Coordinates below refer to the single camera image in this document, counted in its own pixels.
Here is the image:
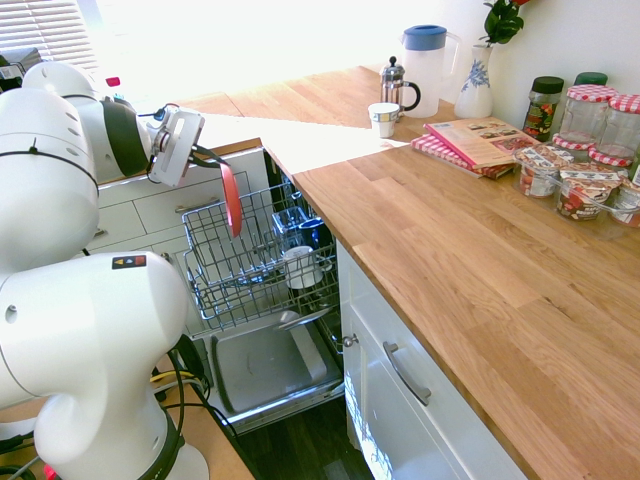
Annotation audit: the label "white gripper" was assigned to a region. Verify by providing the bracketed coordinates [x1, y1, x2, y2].
[148, 108, 225, 188]

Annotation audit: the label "red plate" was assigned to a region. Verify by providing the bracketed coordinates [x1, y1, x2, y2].
[220, 163, 244, 239]

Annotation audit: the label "open dishwasher door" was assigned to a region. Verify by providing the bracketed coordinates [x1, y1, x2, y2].
[191, 309, 347, 437]

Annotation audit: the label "white kitchen cabinets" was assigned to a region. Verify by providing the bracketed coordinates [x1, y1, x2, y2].
[79, 148, 531, 480]

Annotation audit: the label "clear drinking glass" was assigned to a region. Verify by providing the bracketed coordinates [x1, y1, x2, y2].
[270, 205, 308, 251]

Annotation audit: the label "blue mug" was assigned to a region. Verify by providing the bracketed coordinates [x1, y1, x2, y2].
[297, 217, 326, 249]

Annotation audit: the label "white mug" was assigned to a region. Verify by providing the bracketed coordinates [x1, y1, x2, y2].
[280, 244, 326, 292]

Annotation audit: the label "white paper cup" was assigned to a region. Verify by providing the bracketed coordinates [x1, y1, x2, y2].
[367, 101, 401, 139]

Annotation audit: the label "black table clamp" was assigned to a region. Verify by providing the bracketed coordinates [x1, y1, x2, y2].
[169, 332, 210, 399]

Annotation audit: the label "glass french press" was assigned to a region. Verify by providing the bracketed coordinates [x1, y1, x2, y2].
[379, 55, 423, 119]

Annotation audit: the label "white window blind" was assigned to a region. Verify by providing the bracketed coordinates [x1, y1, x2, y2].
[0, 0, 101, 77]

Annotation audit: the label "silver kitchen appliance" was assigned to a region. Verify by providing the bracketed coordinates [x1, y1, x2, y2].
[0, 47, 42, 94]

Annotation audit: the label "plastic pitcher with blue lid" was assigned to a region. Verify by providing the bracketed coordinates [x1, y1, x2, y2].
[397, 24, 463, 120]

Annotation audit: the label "red gingham book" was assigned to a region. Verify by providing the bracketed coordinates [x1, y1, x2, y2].
[410, 133, 517, 181]

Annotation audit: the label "pink open cookbook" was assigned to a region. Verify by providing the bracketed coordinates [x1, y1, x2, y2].
[423, 116, 542, 172]

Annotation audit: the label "white vase with blue print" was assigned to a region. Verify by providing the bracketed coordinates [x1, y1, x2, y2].
[453, 43, 496, 120]

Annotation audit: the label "flowers with green leaves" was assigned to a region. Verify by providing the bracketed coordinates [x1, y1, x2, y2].
[478, 0, 532, 48]

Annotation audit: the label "yogurt pot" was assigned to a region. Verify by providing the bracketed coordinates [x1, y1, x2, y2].
[609, 178, 640, 229]
[514, 144, 576, 200]
[555, 163, 629, 223]

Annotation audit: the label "dark jar with black lid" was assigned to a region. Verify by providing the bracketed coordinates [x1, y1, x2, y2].
[521, 75, 566, 144]

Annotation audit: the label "small glass jar gingham lid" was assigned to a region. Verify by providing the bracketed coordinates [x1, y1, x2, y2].
[586, 146, 637, 170]
[550, 133, 599, 153]

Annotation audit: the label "tall glass jar gingham lid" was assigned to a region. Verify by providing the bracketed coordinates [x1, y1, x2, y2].
[598, 93, 640, 162]
[558, 84, 624, 147]

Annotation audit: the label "jar with green lid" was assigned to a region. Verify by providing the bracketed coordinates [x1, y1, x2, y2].
[573, 71, 610, 89]

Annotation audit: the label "dishwasher upper wire rack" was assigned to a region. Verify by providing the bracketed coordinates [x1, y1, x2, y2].
[181, 183, 327, 290]

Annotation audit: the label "dishwasher wire rack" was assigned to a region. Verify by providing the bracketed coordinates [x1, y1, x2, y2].
[183, 248, 342, 335]
[181, 183, 327, 290]

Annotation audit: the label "dishwasher lower wire rack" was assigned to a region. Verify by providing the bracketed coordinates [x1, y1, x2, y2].
[183, 248, 342, 335]

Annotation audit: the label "yellow cable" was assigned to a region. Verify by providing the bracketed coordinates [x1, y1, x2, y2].
[151, 369, 197, 385]

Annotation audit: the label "curved metal cabinet handle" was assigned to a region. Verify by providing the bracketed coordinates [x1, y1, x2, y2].
[381, 341, 433, 408]

